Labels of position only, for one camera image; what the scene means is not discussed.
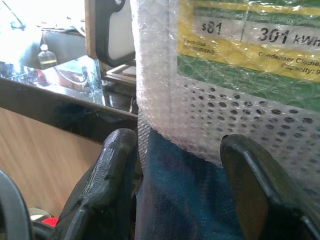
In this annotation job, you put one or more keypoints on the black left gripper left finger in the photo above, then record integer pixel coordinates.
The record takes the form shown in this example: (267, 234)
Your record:
(100, 187)

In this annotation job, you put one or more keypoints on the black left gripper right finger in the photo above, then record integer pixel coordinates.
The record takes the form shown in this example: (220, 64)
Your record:
(262, 195)

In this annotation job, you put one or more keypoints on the red plastic stool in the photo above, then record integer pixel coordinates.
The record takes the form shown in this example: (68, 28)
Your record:
(50, 222)

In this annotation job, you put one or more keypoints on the wooden cabinet with dark top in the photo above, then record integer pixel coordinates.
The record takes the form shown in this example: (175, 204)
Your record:
(37, 140)

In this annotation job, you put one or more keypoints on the blue protective film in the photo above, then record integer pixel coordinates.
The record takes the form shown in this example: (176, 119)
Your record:
(180, 187)

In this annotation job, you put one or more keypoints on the black laundry bucket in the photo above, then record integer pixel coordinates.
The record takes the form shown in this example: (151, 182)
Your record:
(12, 200)

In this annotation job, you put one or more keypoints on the clear bubble wrap sheet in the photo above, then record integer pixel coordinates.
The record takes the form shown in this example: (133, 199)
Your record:
(155, 75)

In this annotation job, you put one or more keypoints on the yellow green energy label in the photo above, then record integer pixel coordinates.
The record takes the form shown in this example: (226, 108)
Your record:
(250, 65)

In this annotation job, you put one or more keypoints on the clear bottle with liquid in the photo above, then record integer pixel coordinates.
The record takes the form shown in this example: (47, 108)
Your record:
(46, 58)

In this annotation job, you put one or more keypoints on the grey box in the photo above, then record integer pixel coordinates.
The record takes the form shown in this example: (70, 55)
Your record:
(65, 45)

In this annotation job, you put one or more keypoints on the white panel with black frame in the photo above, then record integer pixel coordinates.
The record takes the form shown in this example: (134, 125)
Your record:
(117, 30)

